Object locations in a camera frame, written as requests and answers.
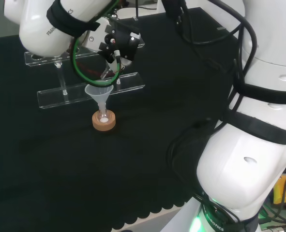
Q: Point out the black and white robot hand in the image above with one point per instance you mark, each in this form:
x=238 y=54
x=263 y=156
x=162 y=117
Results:
x=121 y=41

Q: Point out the white salt powder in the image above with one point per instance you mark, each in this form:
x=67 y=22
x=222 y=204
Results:
x=104 y=120

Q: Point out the translucent plastic funnel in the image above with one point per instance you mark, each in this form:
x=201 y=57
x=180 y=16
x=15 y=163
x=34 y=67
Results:
x=99 y=95

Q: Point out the small round-bottom glass flask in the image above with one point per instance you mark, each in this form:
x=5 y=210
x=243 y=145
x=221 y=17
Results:
x=101 y=115

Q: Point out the white tape marker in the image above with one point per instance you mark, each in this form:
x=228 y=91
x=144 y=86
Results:
x=221 y=28
x=135 y=18

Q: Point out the clear acrylic rack with tubes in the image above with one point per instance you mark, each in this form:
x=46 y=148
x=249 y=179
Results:
x=60 y=97

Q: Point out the black bench cloth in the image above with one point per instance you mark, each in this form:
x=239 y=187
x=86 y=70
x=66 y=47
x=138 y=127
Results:
x=60 y=157

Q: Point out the yellow stop button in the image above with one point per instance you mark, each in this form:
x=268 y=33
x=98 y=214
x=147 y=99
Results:
x=281 y=191

